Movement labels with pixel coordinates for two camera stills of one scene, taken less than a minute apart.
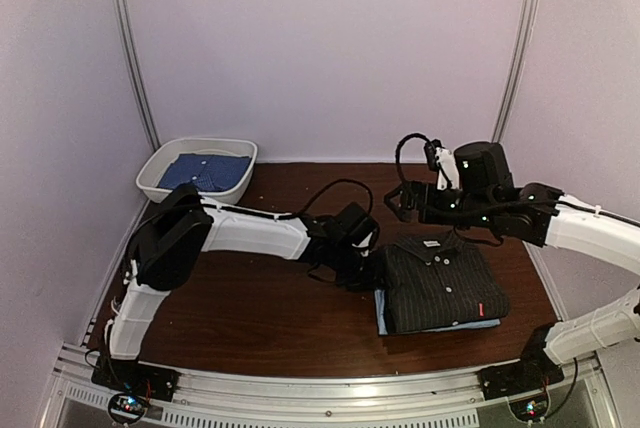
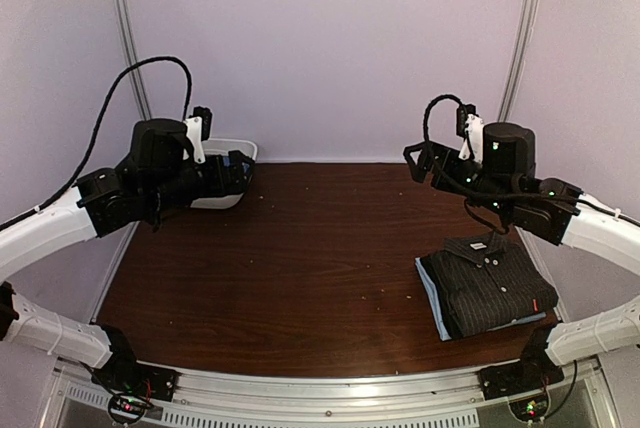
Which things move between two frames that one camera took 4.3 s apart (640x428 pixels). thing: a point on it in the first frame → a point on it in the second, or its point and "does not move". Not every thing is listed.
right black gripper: [411, 190] → [431, 151]
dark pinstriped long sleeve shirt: [439, 279] → [484, 280]
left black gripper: [370, 280] → [237, 183]
